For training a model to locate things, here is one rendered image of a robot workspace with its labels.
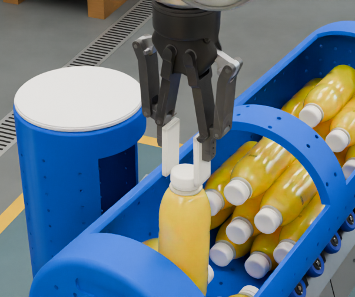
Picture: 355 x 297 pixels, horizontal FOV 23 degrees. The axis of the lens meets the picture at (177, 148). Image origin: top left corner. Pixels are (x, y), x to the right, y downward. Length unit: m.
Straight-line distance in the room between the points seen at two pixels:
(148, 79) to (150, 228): 0.47
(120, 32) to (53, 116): 2.88
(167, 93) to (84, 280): 0.27
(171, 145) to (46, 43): 3.54
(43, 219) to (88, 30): 2.86
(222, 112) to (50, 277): 0.34
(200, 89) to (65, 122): 0.82
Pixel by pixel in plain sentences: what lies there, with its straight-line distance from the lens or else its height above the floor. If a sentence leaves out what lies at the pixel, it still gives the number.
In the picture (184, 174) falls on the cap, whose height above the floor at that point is 1.34.
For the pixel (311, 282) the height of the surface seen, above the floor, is 0.93.
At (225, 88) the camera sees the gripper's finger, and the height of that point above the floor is 1.47.
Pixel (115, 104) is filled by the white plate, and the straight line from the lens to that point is 1.81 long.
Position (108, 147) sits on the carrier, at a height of 0.98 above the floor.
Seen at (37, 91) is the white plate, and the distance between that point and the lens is 1.88.
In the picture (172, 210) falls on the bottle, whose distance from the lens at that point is 1.05.
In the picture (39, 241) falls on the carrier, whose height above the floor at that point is 0.72.
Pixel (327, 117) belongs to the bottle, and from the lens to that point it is 1.60.
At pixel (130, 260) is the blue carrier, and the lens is 1.08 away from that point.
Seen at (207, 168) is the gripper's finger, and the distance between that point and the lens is 1.04.
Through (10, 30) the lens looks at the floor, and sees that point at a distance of 4.74.
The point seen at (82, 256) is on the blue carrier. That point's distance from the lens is 1.10.
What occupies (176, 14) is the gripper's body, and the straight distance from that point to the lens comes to 0.91.
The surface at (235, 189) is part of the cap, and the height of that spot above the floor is 1.15.
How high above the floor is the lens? 1.92
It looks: 32 degrees down
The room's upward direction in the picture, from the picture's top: straight up
